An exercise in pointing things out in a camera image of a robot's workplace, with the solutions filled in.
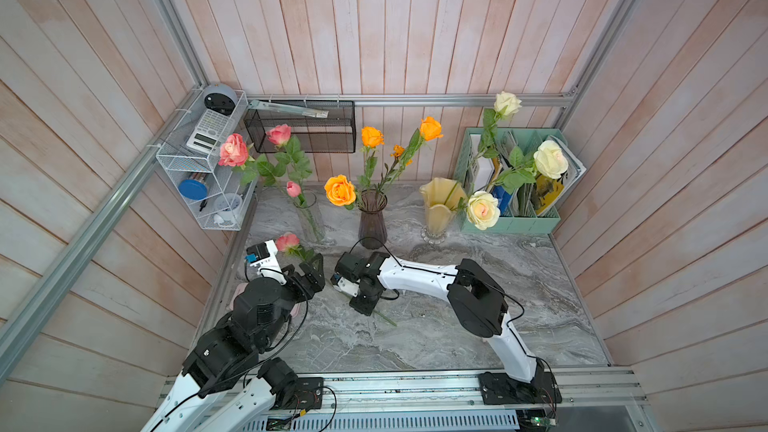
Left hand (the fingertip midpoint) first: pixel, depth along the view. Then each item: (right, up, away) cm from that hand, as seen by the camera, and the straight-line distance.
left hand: (310, 265), depth 66 cm
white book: (+47, +26, +22) cm, 58 cm away
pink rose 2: (-14, +1, +32) cm, 35 cm away
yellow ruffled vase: (+36, +17, +27) cm, 48 cm away
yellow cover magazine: (+75, +19, +34) cm, 84 cm away
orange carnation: (+21, +30, +19) cm, 41 cm away
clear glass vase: (-7, +6, +32) cm, 33 cm away
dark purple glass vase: (+13, +5, +40) cm, 43 cm away
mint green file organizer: (+65, +13, +38) cm, 76 cm away
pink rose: (-10, +27, +22) cm, 36 cm away
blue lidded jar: (-32, +19, +10) cm, 39 cm away
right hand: (+11, -16, +23) cm, 30 cm away
